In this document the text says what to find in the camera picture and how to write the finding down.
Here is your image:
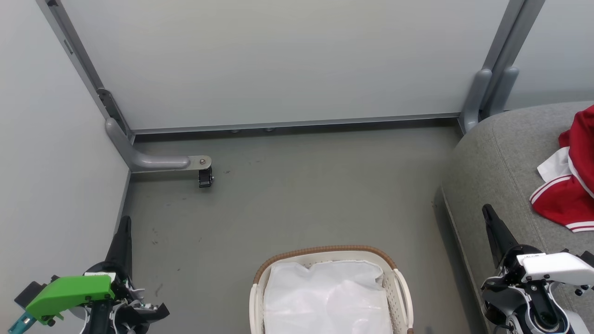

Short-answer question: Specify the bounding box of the white laundry basket brown rim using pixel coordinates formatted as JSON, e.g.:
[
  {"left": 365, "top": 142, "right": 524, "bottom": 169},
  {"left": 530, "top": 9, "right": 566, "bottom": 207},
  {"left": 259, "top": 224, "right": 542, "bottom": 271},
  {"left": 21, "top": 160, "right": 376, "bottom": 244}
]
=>
[{"left": 249, "top": 245, "right": 414, "bottom": 334}]

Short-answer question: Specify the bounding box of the grey fabric sofa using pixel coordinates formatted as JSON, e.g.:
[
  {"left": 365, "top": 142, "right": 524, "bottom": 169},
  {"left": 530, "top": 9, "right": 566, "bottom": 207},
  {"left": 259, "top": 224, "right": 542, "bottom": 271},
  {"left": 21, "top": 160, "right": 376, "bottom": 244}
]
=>
[{"left": 441, "top": 101, "right": 594, "bottom": 334}]

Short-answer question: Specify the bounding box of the grey partition double post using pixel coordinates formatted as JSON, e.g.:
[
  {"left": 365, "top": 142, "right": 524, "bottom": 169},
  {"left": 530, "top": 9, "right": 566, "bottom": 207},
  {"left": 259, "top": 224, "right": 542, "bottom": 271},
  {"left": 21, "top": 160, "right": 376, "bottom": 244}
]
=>
[{"left": 483, "top": 0, "right": 546, "bottom": 112}]

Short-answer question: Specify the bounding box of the left cable with teal connector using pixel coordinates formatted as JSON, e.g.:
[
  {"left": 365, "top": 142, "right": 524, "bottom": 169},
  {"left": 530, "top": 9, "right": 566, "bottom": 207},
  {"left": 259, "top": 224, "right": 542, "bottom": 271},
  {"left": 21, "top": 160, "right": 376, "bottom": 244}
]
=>
[{"left": 8, "top": 312, "right": 37, "bottom": 334}]

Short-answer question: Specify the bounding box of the grey partition foot leg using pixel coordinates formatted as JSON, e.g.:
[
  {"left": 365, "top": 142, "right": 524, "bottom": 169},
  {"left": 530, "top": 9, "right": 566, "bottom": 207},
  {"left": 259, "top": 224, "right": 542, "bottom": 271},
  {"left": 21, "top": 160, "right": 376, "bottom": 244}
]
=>
[
  {"left": 462, "top": 69, "right": 492, "bottom": 133},
  {"left": 488, "top": 66, "right": 519, "bottom": 116}
]

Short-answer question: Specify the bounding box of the white basket liner cloth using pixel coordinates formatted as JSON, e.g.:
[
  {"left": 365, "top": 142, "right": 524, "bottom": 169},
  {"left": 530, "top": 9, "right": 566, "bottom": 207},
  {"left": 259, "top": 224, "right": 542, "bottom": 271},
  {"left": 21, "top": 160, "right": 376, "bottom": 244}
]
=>
[{"left": 263, "top": 260, "right": 394, "bottom": 334}]

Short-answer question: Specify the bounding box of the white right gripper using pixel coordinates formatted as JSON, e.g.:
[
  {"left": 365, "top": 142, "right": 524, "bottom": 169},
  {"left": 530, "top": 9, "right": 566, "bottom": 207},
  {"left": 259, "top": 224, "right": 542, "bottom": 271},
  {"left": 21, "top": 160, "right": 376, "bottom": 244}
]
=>
[{"left": 482, "top": 204, "right": 594, "bottom": 285}]

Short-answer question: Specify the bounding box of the grey partition corner post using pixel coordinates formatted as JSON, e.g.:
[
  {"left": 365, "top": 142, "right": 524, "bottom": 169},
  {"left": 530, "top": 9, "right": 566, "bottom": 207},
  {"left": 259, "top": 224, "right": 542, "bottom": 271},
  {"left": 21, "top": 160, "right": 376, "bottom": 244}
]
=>
[{"left": 36, "top": 0, "right": 135, "bottom": 140}]

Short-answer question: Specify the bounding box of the red white striped garment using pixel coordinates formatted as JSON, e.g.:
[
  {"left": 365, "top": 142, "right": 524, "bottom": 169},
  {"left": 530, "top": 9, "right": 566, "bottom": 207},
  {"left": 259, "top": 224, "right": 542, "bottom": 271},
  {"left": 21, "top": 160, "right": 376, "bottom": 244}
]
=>
[{"left": 530, "top": 148, "right": 594, "bottom": 232}]

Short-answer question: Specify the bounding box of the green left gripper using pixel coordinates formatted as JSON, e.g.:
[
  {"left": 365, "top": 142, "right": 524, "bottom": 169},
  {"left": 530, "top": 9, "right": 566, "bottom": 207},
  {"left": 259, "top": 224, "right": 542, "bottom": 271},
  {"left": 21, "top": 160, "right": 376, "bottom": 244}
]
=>
[{"left": 26, "top": 216, "right": 140, "bottom": 324}]

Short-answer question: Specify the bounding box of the grey partition foot bar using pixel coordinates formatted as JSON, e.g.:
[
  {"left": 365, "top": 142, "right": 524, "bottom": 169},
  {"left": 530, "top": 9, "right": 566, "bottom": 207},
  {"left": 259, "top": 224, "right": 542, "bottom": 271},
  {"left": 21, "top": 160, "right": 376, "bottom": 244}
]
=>
[{"left": 106, "top": 117, "right": 213, "bottom": 173}]

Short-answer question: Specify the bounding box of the grey partition bottom rail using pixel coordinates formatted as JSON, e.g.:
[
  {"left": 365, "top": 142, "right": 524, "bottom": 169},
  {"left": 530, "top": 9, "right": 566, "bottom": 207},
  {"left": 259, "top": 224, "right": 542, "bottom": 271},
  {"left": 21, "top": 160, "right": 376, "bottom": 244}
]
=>
[{"left": 132, "top": 113, "right": 460, "bottom": 136}]

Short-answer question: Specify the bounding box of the black post hinge bracket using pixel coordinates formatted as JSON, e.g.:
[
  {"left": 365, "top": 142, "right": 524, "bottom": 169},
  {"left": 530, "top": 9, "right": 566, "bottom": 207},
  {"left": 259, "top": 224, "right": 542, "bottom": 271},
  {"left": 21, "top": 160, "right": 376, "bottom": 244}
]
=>
[{"left": 97, "top": 88, "right": 133, "bottom": 138}]

